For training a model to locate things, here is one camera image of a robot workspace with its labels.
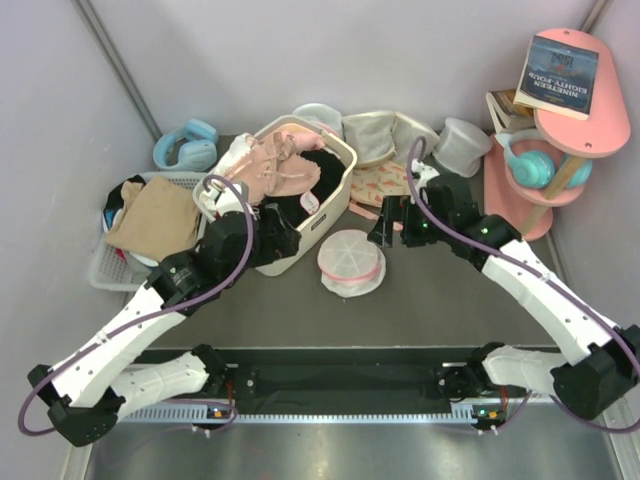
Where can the blue paperback book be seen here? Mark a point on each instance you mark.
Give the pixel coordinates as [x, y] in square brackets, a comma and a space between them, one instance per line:
[558, 78]

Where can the cream plastic laundry basket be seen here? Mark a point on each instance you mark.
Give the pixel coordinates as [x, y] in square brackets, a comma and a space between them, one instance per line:
[316, 226]

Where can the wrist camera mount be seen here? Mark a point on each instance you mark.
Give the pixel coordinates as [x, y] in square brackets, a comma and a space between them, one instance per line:
[421, 174]
[214, 199]

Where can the grey mesh laundry bag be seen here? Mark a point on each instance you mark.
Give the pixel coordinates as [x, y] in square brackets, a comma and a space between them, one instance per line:
[381, 136]

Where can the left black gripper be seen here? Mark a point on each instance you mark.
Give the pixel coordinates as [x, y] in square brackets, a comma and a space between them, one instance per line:
[284, 238]

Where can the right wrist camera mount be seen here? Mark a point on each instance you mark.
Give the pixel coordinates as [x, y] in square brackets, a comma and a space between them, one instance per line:
[421, 174]

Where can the light blue headphones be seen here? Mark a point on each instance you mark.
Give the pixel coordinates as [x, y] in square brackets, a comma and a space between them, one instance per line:
[193, 147]

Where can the white garment in basket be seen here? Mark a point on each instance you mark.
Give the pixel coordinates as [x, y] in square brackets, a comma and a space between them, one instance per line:
[239, 147]

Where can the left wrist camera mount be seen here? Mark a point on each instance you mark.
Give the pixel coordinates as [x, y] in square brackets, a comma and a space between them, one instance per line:
[214, 199]

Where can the grey plastic tray basket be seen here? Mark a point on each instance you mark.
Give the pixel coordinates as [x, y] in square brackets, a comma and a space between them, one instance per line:
[119, 271]

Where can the stacked books on shelf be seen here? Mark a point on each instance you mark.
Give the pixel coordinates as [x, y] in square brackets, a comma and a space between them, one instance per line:
[508, 117]

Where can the teal headphones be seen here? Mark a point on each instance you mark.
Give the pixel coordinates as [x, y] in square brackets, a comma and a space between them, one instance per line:
[531, 169]

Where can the white mesh bag behind basket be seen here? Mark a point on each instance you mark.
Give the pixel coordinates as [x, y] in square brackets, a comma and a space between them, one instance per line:
[323, 116]

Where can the white pink-trimmed mesh laundry bag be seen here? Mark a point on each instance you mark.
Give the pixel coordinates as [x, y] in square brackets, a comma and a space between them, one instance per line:
[351, 265]

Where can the pink tiered side shelf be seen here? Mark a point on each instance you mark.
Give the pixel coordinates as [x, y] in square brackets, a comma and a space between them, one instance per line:
[603, 134]

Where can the beige folded garment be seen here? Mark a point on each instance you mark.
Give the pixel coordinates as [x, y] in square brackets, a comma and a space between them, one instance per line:
[158, 219]

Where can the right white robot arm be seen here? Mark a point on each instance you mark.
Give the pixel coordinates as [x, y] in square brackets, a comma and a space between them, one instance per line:
[597, 362]

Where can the pink bra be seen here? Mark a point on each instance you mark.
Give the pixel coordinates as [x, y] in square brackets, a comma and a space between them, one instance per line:
[273, 169]

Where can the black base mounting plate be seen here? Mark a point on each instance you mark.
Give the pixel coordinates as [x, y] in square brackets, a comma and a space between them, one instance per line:
[338, 381]

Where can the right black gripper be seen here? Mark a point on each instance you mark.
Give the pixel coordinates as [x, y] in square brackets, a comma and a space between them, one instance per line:
[397, 209]

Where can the grey slotted cable duct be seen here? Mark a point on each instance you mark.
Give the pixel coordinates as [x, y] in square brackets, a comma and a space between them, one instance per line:
[192, 413]

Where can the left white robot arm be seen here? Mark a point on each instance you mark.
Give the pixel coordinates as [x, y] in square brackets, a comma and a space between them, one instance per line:
[88, 393]

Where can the black garment in basket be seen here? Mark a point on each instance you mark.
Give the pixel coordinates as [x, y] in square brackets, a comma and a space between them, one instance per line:
[297, 208]

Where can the white cylindrical mesh bag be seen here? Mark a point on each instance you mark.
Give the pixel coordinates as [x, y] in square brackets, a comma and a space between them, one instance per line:
[461, 147]

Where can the pink garment in basket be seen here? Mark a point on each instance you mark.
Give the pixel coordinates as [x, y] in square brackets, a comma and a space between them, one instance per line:
[303, 141]

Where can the patterned flat laundry bag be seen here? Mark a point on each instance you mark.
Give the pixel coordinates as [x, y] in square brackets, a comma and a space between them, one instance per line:
[370, 185]

